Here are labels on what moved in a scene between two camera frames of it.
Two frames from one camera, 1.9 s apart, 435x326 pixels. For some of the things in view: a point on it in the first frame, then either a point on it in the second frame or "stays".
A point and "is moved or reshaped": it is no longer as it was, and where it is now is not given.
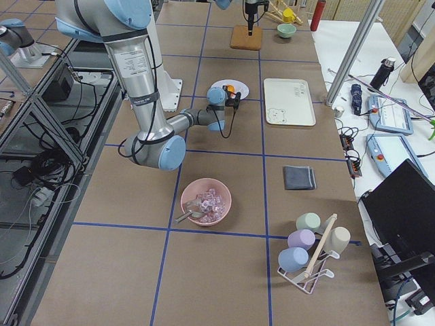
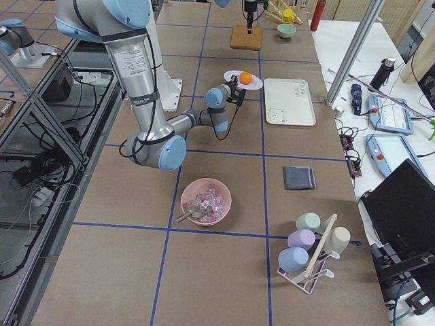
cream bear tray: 288,102 stays
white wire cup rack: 305,278 stays
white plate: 238,86 is moved or reshaped
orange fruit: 230,87 is moved or reshaped
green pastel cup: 308,221 stays
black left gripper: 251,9 stays
